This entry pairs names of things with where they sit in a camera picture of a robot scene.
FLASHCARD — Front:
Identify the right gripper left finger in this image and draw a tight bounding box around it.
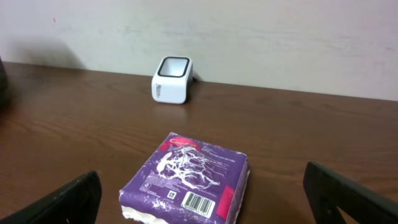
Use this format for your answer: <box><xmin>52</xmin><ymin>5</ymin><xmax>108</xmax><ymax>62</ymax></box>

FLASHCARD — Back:
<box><xmin>1</xmin><ymin>171</ymin><xmax>102</xmax><ymax>224</ymax></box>

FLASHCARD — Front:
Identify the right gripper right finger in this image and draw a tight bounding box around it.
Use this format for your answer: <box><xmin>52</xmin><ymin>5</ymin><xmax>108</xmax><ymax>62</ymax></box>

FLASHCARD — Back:
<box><xmin>303</xmin><ymin>162</ymin><xmax>397</xmax><ymax>224</ymax></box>

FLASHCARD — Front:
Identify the purple tissue pack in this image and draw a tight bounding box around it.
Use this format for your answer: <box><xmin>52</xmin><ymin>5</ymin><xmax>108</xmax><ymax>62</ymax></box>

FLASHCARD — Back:
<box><xmin>119</xmin><ymin>133</ymin><xmax>250</xmax><ymax>224</ymax></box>

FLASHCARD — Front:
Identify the white barcode scanner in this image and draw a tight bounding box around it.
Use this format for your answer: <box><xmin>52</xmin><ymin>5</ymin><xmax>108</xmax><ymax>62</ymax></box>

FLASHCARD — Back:
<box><xmin>151</xmin><ymin>56</ymin><xmax>193</xmax><ymax>104</ymax></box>

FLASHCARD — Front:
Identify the dark grey plastic basket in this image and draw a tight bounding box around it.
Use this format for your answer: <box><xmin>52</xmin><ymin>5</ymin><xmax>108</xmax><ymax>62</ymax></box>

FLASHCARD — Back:
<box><xmin>0</xmin><ymin>60</ymin><xmax>10</xmax><ymax>109</ymax></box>

